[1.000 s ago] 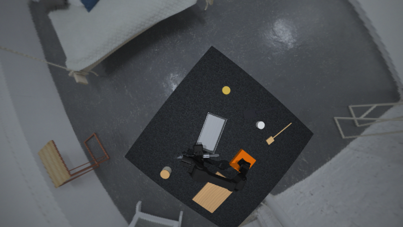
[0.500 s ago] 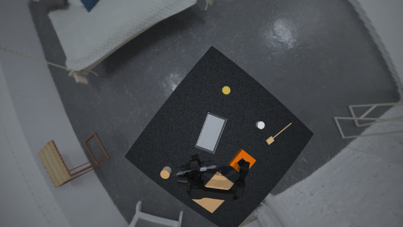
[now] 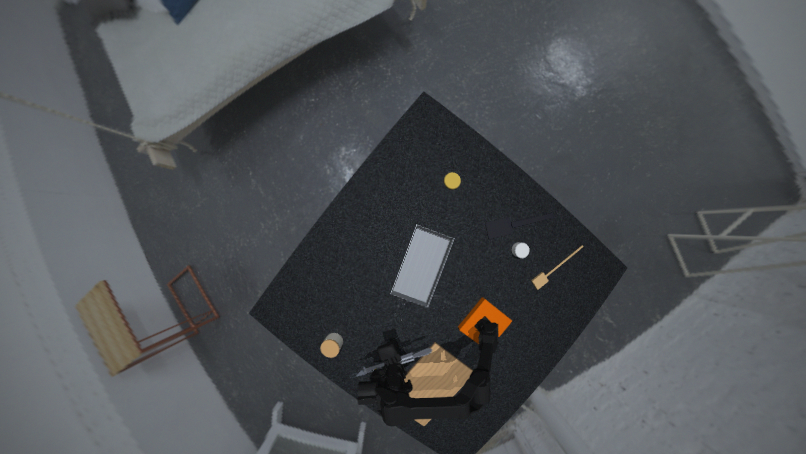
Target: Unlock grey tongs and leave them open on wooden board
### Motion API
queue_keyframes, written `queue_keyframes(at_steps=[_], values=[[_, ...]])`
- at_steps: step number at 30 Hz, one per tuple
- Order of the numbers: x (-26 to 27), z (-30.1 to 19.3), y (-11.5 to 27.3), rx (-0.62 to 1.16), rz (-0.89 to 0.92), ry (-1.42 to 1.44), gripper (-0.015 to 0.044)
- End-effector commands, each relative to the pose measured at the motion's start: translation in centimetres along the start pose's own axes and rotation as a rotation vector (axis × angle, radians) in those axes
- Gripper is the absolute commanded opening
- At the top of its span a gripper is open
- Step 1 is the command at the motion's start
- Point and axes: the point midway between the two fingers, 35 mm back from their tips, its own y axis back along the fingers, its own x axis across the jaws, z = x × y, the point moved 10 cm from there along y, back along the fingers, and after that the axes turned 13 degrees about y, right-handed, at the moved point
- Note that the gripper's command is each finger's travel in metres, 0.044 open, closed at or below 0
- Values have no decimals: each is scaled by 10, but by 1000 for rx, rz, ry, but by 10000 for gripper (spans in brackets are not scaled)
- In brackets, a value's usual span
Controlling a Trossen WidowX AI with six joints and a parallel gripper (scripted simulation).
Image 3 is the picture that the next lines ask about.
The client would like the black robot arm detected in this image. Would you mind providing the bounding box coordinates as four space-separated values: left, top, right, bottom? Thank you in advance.
357 316 499 426

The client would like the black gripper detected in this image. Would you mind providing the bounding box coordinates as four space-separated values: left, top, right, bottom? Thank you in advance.
376 341 412 392

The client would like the white cylinder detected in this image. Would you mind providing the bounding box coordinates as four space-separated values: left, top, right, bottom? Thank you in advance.
512 242 530 258

